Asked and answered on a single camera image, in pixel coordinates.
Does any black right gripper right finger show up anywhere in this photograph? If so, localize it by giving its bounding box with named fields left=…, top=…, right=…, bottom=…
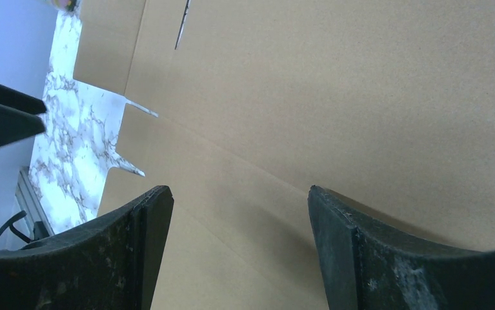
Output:
left=307, top=185, right=495, bottom=309

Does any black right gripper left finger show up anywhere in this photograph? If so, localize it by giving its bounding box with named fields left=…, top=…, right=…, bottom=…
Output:
left=0, top=185, right=174, bottom=309

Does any brown cardboard box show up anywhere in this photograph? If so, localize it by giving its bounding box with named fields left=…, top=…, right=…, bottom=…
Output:
left=74, top=1, right=495, bottom=309

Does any aluminium frame rail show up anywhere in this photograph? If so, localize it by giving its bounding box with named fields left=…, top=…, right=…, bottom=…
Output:
left=15, top=167, right=55, bottom=242

